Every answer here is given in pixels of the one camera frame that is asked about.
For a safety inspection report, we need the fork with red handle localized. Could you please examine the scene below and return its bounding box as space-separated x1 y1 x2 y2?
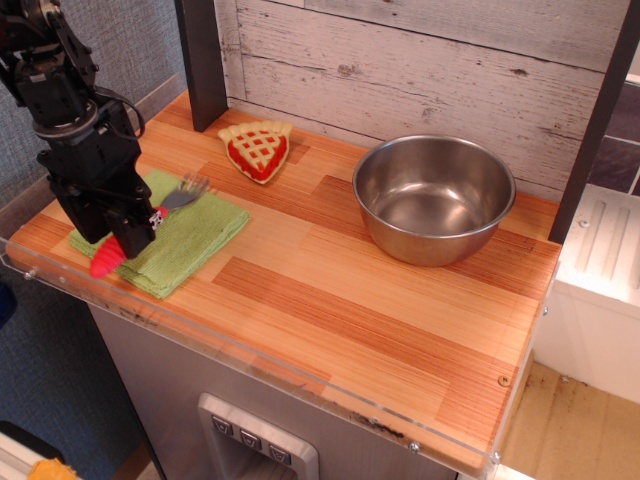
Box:
88 172 211 279

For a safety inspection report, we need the stainless steel bowl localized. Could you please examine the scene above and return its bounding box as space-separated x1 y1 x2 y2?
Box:
352 135 516 267

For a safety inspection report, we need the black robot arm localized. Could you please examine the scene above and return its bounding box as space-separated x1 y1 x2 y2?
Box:
1 1 156 258

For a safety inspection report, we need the grey toy fridge cabinet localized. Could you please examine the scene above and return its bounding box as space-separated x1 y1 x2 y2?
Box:
90 307 457 479

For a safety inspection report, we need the white toy sink unit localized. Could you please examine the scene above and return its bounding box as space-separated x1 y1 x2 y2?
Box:
532 73 640 401

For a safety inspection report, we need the yellow object bottom left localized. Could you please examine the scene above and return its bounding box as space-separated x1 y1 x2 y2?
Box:
26 458 80 480

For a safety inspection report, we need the dark left shelf post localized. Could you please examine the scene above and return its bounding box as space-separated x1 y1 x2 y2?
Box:
174 0 228 132

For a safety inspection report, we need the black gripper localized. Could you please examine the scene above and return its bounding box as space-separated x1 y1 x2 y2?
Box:
36 89 157 259

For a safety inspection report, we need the clear acrylic edge guard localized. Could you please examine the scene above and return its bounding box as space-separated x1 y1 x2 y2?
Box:
4 216 559 479

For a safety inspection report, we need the green folded cloth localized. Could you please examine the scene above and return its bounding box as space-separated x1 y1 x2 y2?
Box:
68 168 251 301

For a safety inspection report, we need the toy pie slice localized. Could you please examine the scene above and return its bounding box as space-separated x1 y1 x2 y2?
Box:
218 120 293 185

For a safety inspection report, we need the silver dispenser button panel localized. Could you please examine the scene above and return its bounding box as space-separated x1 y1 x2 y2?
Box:
198 393 320 479

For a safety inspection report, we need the dark right shelf post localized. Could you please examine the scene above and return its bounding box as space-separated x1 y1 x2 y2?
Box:
548 0 639 244

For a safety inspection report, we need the dark shelf post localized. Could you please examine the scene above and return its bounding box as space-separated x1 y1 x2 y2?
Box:
174 0 228 132
548 0 639 244

